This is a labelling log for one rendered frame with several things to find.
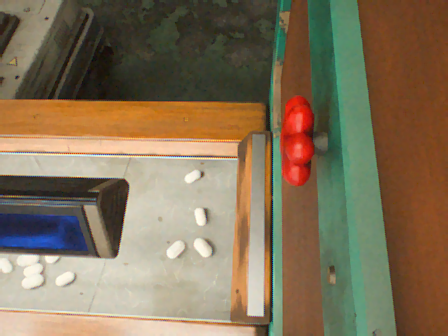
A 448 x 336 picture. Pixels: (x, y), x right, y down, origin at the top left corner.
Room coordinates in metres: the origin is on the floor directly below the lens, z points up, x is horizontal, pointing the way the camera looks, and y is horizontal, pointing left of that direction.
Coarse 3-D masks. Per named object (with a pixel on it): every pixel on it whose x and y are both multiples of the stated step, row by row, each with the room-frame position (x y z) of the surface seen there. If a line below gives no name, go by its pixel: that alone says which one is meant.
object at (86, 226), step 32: (0, 192) 0.13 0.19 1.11; (32, 192) 0.13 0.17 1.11; (64, 192) 0.12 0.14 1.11; (96, 192) 0.12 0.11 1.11; (128, 192) 0.14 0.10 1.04; (0, 224) 0.11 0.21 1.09; (32, 224) 0.11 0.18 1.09; (64, 224) 0.10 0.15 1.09; (96, 224) 0.10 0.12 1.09; (64, 256) 0.08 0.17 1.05; (96, 256) 0.08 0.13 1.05
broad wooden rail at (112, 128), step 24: (0, 120) 0.45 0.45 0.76; (24, 120) 0.45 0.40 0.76; (48, 120) 0.44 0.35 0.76; (72, 120) 0.43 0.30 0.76; (96, 120) 0.42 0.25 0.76; (120, 120) 0.41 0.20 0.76; (144, 120) 0.40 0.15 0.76; (168, 120) 0.40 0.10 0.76; (192, 120) 0.39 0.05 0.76; (216, 120) 0.38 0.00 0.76; (240, 120) 0.37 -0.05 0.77; (264, 120) 0.36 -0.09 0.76; (0, 144) 0.40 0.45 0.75; (24, 144) 0.40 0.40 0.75; (48, 144) 0.39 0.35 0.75; (72, 144) 0.38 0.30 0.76; (96, 144) 0.37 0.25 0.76; (120, 144) 0.36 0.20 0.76; (144, 144) 0.35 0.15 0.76; (168, 144) 0.34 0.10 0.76; (192, 144) 0.34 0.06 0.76; (216, 144) 0.33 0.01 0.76
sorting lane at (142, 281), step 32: (0, 160) 0.37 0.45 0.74; (32, 160) 0.36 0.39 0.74; (64, 160) 0.35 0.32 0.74; (96, 160) 0.34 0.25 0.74; (128, 160) 0.33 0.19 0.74; (160, 160) 0.32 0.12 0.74; (192, 160) 0.31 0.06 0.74; (224, 160) 0.30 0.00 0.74; (160, 192) 0.25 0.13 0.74; (192, 192) 0.24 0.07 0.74; (224, 192) 0.24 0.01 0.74; (128, 224) 0.20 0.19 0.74; (160, 224) 0.19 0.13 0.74; (192, 224) 0.18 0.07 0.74; (224, 224) 0.17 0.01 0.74; (0, 256) 0.17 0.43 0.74; (128, 256) 0.14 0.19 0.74; (160, 256) 0.13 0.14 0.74; (192, 256) 0.12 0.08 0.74; (224, 256) 0.12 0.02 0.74; (0, 288) 0.12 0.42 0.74; (32, 288) 0.11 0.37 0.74; (64, 288) 0.10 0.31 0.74; (96, 288) 0.09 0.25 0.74; (128, 288) 0.08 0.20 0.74; (160, 288) 0.08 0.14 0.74; (192, 288) 0.07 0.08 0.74; (224, 288) 0.06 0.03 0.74; (192, 320) 0.02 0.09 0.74; (224, 320) 0.01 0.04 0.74
